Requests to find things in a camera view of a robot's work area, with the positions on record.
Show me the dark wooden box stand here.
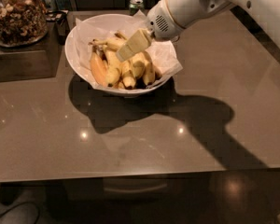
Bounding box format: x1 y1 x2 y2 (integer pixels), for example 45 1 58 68
0 23 62 82

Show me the green soda can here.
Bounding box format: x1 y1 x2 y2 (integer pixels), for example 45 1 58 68
129 0 145 16

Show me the glass jar of nuts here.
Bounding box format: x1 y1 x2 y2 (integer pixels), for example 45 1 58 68
0 0 48 48

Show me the white paper liner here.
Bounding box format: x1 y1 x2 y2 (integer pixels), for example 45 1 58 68
65 12 182 96

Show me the black cable on floor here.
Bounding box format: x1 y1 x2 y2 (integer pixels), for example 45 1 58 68
0 201 40 224

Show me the small black tray with items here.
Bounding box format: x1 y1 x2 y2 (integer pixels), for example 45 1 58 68
46 11 67 24

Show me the yellow banana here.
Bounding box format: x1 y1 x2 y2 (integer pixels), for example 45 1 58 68
114 31 156 87
103 46 121 87
121 61 136 90
90 37 145 79

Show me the orange-tinted banana at left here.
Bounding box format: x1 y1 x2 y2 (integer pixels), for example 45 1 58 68
90 51 106 87

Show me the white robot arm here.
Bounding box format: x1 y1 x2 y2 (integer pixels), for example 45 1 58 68
117 0 280 62

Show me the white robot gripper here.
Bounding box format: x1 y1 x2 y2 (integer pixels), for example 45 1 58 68
116 0 235 62

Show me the white ceramic bowl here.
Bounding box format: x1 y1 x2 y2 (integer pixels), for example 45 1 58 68
64 12 182 97

